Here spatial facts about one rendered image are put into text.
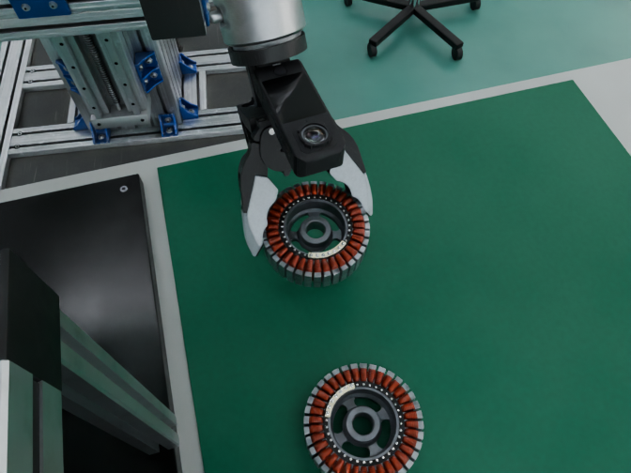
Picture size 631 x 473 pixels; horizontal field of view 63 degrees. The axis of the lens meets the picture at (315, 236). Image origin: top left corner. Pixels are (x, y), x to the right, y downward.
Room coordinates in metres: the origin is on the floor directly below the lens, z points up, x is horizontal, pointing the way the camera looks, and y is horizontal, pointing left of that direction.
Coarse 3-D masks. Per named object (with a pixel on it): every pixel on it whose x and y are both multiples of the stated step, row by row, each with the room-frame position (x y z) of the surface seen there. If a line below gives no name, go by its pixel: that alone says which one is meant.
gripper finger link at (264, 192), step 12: (264, 180) 0.30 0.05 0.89; (252, 192) 0.29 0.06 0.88; (264, 192) 0.29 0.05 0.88; (276, 192) 0.30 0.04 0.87; (252, 204) 0.28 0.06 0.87; (264, 204) 0.29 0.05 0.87; (252, 216) 0.28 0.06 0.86; (264, 216) 0.28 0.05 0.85; (252, 228) 0.27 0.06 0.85; (264, 228) 0.27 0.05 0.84; (252, 240) 0.27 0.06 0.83; (252, 252) 0.26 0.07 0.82
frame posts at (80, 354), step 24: (72, 336) 0.10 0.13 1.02; (72, 360) 0.08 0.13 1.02; (96, 360) 0.10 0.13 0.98; (72, 384) 0.08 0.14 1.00; (96, 384) 0.08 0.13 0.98; (120, 384) 0.10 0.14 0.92; (72, 408) 0.07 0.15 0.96; (96, 408) 0.08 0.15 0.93; (120, 408) 0.08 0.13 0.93; (144, 408) 0.09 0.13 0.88; (120, 432) 0.07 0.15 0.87; (144, 432) 0.08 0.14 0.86; (168, 432) 0.08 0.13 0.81
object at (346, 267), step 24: (288, 192) 0.32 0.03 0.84; (312, 192) 0.32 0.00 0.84; (336, 192) 0.32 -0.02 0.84; (288, 216) 0.29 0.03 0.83; (312, 216) 0.30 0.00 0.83; (336, 216) 0.30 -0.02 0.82; (360, 216) 0.29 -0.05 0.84; (264, 240) 0.27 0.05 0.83; (288, 240) 0.27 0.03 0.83; (312, 240) 0.27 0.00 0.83; (360, 240) 0.26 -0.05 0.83; (288, 264) 0.24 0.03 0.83; (312, 264) 0.24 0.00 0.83; (336, 264) 0.24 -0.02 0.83
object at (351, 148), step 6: (342, 132) 0.34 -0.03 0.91; (348, 138) 0.34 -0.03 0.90; (348, 144) 0.34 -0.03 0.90; (354, 144) 0.34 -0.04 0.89; (348, 150) 0.34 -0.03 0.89; (354, 150) 0.34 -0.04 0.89; (354, 156) 0.33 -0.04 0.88; (360, 156) 0.34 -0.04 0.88; (360, 162) 0.33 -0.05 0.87; (360, 168) 0.33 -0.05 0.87
